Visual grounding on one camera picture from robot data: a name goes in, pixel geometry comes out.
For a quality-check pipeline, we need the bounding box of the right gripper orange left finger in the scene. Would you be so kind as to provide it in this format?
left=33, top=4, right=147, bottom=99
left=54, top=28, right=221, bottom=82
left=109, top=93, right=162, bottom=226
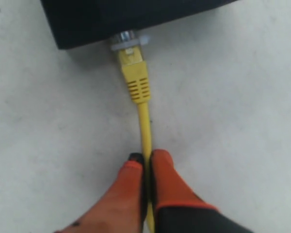
left=59, top=153, right=146, bottom=233

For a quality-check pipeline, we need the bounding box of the black network switch box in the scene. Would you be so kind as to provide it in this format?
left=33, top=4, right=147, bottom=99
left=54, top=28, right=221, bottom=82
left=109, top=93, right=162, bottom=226
left=41, top=0, right=231, bottom=50

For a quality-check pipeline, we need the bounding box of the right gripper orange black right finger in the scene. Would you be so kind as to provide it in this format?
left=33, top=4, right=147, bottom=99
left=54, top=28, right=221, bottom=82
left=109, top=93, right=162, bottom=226
left=150, top=150, right=250, bottom=233

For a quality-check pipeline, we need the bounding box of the yellow ethernet cable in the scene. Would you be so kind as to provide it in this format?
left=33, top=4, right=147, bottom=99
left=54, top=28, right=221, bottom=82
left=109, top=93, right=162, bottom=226
left=110, top=30, right=156, bottom=233

